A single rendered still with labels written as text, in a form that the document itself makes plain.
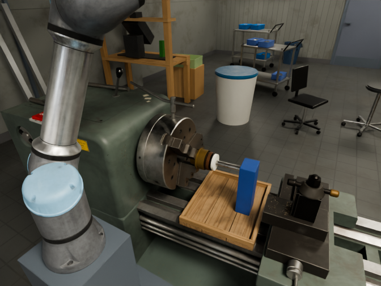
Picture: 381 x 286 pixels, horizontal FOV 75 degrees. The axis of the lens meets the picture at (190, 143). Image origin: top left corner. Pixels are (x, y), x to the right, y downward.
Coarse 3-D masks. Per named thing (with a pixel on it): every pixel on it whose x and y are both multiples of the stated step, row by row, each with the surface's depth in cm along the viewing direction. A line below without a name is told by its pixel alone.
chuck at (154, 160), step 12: (168, 120) 100; (180, 120) 100; (192, 120) 110; (156, 132) 96; (168, 132) 95; (180, 132) 101; (192, 132) 113; (156, 144) 94; (144, 156) 96; (156, 156) 94; (168, 156) 96; (180, 156) 112; (144, 168) 98; (156, 168) 95; (168, 168) 98; (168, 180) 100
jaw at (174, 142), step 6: (168, 138) 94; (174, 138) 95; (162, 144) 94; (168, 144) 94; (174, 144) 94; (180, 144) 94; (186, 144) 98; (174, 150) 98; (180, 150) 95; (186, 150) 97; (192, 150) 100; (186, 156) 100; (192, 156) 99
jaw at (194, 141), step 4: (192, 136) 113; (196, 136) 113; (200, 136) 113; (192, 140) 111; (196, 140) 111; (200, 140) 110; (188, 144) 109; (192, 144) 109; (196, 144) 108; (200, 144) 108; (196, 148) 106; (204, 148) 108
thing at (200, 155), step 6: (198, 150) 101; (204, 150) 102; (198, 156) 100; (204, 156) 99; (210, 156) 99; (192, 162) 103; (198, 162) 100; (204, 162) 100; (210, 162) 98; (198, 168) 102; (204, 168) 102; (210, 168) 100
